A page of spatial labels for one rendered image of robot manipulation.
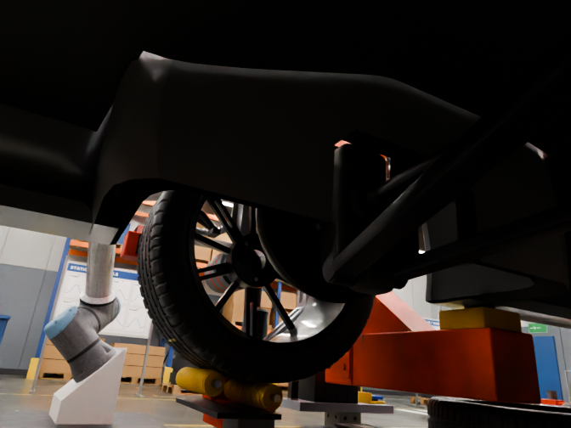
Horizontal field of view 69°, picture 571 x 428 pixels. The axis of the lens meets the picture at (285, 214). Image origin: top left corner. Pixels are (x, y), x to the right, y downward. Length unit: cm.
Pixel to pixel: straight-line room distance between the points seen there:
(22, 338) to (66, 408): 982
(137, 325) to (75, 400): 534
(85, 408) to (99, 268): 55
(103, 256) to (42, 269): 995
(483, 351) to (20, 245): 1147
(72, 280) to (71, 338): 526
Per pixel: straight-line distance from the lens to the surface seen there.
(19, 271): 1189
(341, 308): 118
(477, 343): 112
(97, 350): 199
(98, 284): 203
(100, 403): 196
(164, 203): 102
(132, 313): 724
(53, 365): 1054
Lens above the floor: 55
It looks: 20 degrees up
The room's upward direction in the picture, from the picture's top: 4 degrees clockwise
